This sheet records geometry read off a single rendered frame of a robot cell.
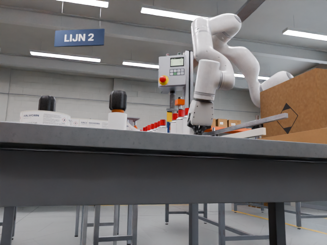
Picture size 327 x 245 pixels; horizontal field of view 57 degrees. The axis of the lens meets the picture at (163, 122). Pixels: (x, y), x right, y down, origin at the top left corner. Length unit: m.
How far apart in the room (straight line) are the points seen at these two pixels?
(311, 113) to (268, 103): 0.23
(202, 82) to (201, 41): 0.23
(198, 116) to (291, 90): 0.36
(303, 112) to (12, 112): 8.91
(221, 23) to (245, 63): 0.23
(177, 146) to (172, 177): 0.05
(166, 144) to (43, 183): 0.14
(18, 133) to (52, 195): 0.08
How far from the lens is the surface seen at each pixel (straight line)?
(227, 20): 1.57
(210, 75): 1.22
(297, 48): 7.73
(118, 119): 1.42
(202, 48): 1.34
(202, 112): 1.23
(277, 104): 1.18
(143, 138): 0.33
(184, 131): 1.35
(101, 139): 0.32
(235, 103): 10.67
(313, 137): 0.62
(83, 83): 9.56
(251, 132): 0.89
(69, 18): 6.27
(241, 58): 1.61
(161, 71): 1.79
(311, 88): 1.06
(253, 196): 0.44
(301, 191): 0.49
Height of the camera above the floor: 0.78
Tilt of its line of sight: 10 degrees up
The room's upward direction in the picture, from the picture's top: 1 degrees clockwise
